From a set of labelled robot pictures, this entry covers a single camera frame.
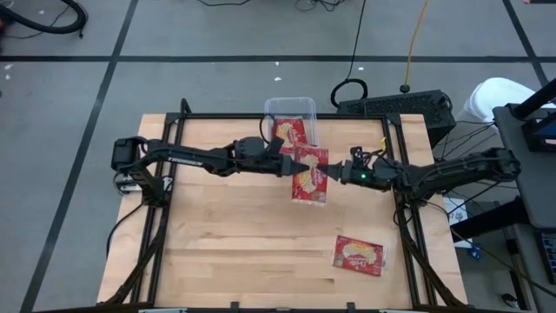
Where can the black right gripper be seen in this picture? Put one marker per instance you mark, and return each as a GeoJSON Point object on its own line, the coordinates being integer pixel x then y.
{"type": "Point", "coordinates": [367, 176]}

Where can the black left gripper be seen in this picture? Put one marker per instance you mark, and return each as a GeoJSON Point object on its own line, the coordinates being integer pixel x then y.
{"type": "Point", "coordinates": [265, 165]}

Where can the red Orville popcorn bag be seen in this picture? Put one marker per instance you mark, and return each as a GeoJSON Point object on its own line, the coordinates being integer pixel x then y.
{"type": "Point", "coordinates": [359, 255]}
{"type": "Point", "coordinates": [290, 132]}
{"type": "Point", "coordinates": [309, 180]}

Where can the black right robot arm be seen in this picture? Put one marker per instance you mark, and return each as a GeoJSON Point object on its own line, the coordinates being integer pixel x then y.
{"type": "Point", "coordinates": [456, 169]}

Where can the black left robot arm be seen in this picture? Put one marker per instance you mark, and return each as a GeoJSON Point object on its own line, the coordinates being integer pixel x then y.
{"type": "Point", "coordinates": [187, 158]}

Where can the clear plastic bin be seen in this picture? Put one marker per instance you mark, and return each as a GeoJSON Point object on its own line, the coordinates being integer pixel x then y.
{"type": "Point", "coordinates": [286, 106]}

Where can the black perforated computer case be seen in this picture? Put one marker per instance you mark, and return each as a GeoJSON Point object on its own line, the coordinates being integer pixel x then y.
{"type": "Point", "coordinates": [391, 108]}

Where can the white paper sheet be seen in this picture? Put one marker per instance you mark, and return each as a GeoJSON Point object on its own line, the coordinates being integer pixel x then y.
{"type": "Point", "coordinates": [456, 213]}

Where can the small blue object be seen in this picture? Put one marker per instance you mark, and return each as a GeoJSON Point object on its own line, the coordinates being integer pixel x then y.
{"type": "Point", "coordinates": [475, 252]}

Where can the white rounded object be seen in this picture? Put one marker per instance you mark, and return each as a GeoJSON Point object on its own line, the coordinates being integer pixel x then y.
{"type": "Point", "coordinates": [495, 97]}

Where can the gray side desk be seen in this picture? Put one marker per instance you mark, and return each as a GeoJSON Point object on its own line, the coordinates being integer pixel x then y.
{"type": "Point", "coordinates": [530, 182]}

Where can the black device with blue screen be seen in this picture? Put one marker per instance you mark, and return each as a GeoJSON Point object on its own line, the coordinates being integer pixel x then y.
{"type": "Point", "coordinates": [540, 135]}

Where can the black desk pole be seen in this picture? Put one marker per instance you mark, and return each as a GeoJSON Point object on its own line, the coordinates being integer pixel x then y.
{"type": "Point", "coordinates": [536, 99]}

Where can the black computer mouse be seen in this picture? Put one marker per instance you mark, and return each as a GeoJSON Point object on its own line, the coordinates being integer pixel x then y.
{"type": "Point", "coordinates": [508, 299]}

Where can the black keyboard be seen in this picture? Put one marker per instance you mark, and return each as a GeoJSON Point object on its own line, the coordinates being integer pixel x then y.
{"type": "Point", "coordinates": [549, 256]}

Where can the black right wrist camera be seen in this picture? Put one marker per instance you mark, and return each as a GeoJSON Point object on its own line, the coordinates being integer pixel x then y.
{"type": "Point", "coordinates": [357, 153]}

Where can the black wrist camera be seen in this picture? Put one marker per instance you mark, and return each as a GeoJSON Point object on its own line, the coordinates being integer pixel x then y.
{"type": "Point", "coordinates": [357, 153]}
{"type": "Point", "coordinates": [274, 145]}

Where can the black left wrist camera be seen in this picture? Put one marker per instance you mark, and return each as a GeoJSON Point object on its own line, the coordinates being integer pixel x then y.
{"type": "Point", "coordinates": [274, 145]}

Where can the small black frame bracket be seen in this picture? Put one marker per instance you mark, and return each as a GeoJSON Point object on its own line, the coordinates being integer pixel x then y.
{"type": "Point", "coordinates": [351, 306]}
{"type": "Point", "coordinates": [234, 306]}

